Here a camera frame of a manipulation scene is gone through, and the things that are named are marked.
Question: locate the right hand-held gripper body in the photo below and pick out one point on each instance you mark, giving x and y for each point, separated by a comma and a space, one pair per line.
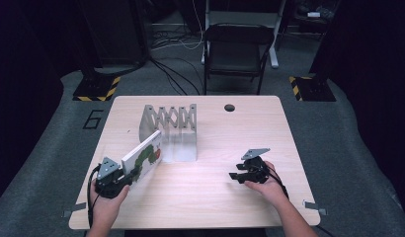
255, 171

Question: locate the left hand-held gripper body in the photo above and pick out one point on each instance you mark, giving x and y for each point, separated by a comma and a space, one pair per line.
108, 184

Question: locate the white caterpillar picture book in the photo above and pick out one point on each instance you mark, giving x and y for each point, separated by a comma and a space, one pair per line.
143, 158

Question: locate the grey metal expandable book stand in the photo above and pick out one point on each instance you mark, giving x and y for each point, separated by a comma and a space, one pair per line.
179, 135

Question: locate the person's left hand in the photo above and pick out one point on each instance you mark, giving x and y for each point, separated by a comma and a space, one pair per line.
106, 209

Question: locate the person's right hand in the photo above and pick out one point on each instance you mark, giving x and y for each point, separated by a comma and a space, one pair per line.
271, 191

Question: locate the grey tape strip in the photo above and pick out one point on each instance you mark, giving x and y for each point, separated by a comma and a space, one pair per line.
314, 206
74, 208

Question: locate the black stand with striped base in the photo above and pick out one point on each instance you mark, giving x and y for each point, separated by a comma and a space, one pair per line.
312, 89
97, 87

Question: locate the black folding chair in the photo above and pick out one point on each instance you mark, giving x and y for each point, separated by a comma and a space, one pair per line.
235, 52

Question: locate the small white device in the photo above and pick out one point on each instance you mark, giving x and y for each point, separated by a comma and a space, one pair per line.
313, 14

